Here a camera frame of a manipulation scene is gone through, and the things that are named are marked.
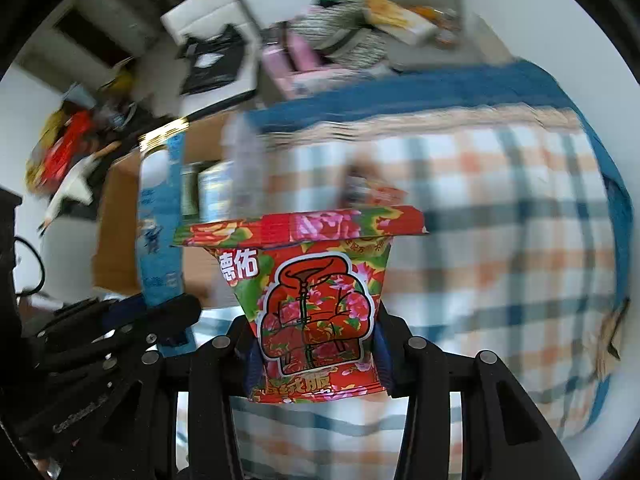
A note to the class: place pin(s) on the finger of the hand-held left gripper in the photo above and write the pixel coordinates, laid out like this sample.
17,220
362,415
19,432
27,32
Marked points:
150,312
100,360

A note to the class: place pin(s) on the white cabinet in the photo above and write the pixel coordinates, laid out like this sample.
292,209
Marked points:
220,5

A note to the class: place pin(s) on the plaid blanket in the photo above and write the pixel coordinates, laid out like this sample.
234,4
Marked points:
500,260

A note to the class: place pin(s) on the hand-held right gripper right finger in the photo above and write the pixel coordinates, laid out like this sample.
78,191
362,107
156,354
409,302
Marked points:
382,355

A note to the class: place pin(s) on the blue white flat packet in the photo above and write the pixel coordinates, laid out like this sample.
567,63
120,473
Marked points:
160,210

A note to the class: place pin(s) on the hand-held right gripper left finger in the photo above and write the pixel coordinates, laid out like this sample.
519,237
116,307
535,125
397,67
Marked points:
216,385

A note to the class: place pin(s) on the clear plastic packet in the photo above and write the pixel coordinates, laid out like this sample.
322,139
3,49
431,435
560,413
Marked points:
245,160

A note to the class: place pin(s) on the red floral tissue packet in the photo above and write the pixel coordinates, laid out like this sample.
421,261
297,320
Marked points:
315,300

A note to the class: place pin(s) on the yellow white snack box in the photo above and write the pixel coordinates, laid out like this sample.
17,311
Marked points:
400,22

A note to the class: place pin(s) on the grey cloth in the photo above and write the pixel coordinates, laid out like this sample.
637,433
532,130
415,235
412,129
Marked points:
450,57

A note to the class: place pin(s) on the grey striped garment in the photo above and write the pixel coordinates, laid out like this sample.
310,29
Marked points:
350,45

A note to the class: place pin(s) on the black bag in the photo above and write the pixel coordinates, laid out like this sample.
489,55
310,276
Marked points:
210,75

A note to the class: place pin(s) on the pink box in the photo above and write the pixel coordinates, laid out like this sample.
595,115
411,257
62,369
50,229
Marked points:
300,80

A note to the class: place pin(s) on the red snack bag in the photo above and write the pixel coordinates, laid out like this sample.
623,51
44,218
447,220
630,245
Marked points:
65,150

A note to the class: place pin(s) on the orange snack packet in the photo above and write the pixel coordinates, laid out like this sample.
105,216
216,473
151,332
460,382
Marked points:
440,22

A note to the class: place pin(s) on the yellow bag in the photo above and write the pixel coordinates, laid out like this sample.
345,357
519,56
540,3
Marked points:
42,145

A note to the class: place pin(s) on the dark shelf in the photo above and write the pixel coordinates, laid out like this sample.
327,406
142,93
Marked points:
85,30

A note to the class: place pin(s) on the white goose toy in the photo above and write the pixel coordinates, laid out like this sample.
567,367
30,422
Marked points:
75,185

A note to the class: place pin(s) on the red orange packet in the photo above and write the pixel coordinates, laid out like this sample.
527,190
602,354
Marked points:
385,195

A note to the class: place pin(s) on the brown cardboard box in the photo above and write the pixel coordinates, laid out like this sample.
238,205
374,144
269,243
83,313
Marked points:
117,230

